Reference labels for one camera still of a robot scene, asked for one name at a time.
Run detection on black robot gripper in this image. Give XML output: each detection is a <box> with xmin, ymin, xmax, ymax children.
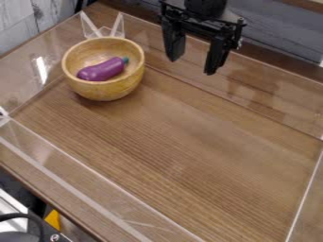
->
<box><xmin>159</xmin><ymin>0</ymin><xmax>246</xmax><ymax>76</ymax></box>

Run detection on purple toy eggplant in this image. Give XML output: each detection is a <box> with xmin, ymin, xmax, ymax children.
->
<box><xmin>77</xmin><ymin>57</ymin><xmax>128</xmax><ymax>81</ymax></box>

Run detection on brown wooden bowl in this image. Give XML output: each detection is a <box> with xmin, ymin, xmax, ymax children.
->
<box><xmin>61</xmin><ymin>37</ymin><xmax>145</xmax><ymax>101</ymax></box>

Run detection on black device with yellow sticker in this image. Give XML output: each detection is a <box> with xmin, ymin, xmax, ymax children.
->
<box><xmin>23</xmin><ymin>210</ymin><xmax>73</xmax><ymax>242</ymax></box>

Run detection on clear acrylic tray wall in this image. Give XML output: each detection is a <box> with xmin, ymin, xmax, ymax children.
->
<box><xmin>0</xmin><ymin>17</ymin><xmax>323</xmax><ymax>242</ymax></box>

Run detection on black cable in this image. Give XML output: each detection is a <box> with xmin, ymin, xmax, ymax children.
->
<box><xmin>0</xmin><ymin>213</ymin><xmax>45</xmax><ymax>242</ymax></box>

